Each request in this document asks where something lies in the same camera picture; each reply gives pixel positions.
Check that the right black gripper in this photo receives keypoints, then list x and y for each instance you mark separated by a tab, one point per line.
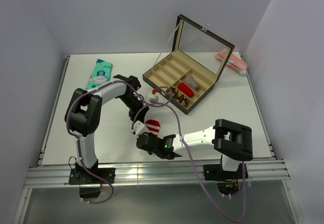
150	133

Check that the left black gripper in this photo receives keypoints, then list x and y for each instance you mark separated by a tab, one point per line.
139	113

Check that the red white striped santa sock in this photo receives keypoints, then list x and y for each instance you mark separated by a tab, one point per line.
153	126

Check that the brown argyle sock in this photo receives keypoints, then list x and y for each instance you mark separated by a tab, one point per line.
180	97

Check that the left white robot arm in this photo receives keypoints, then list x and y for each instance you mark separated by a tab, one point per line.
84	111

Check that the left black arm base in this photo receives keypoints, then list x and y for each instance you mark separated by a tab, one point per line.
91	181

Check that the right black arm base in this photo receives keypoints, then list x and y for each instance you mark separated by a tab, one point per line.
227	181

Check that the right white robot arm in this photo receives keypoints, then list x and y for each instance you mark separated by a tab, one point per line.
232	140

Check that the teal green sock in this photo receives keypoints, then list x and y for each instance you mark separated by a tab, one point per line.
100	75

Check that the red rolled sock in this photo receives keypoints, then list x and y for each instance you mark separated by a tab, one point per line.
184	88

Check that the black compartment box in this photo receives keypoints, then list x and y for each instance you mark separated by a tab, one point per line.
193	53

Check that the grey rolled sock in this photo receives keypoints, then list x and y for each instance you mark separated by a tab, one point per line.
191	82

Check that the pink sock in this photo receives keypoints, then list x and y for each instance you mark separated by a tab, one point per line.
234	63

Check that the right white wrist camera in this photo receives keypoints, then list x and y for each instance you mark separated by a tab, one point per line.
138	128

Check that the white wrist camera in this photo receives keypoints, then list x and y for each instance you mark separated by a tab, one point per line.
138	128
152	96

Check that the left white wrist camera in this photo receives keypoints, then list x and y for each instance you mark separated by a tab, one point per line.
152	96

